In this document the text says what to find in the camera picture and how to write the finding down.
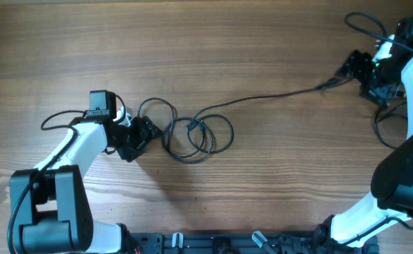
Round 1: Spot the black thick USB cable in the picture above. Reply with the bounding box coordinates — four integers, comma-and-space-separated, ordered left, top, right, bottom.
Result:
137, 75, 352, 165

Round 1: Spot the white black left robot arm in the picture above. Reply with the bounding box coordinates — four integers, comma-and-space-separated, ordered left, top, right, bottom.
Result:
7, 90, 163, 253

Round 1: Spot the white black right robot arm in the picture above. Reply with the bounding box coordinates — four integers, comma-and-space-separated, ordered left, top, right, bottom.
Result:
309, 12, 413, 253

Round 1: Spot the black thin USB cable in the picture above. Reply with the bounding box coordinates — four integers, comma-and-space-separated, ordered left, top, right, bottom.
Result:
373, 90, 410, 151

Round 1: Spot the black left camera cable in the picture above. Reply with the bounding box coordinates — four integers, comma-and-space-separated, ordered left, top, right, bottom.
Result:
6, 109, 87, 254

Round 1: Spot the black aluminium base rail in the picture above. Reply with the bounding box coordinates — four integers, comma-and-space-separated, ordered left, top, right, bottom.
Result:
131, 231, 380, 254

